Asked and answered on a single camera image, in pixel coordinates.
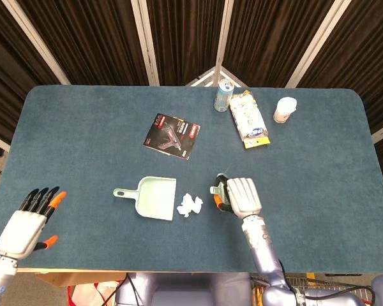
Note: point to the white paper cup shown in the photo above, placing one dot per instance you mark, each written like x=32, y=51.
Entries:
x=284, y=111

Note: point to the red and white bag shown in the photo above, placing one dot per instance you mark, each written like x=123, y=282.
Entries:
x=89, y=293

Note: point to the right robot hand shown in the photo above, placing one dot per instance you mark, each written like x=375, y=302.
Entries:
x=242, y=197

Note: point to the white paper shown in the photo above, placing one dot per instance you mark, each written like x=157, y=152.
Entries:
x=188, y=206

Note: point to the white partition frame post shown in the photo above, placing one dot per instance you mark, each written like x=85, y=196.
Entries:
x=38, y=41
x=145, y=41
x=222, y=32
x=316, y=44

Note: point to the white rolls in plastic pack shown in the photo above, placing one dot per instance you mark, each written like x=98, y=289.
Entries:
x=249, y=121

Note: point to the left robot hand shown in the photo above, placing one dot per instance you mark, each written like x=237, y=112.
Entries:
x=19, y=232

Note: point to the mint green plastic dustpan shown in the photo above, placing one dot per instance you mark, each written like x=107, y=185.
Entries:
x=156, y=197

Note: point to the brown cardboard box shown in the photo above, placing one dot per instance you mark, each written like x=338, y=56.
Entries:
x=67, y=277

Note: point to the tall light blue drink can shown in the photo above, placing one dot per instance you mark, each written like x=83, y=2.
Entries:
x=223, y=99

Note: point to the dark brown curtain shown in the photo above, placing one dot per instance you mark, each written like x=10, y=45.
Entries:
x=92, y=41

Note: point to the lilac robot torso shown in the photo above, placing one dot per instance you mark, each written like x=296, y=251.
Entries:
x=178, y=290

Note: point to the black product package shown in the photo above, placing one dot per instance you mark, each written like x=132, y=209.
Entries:
x=172, y=135

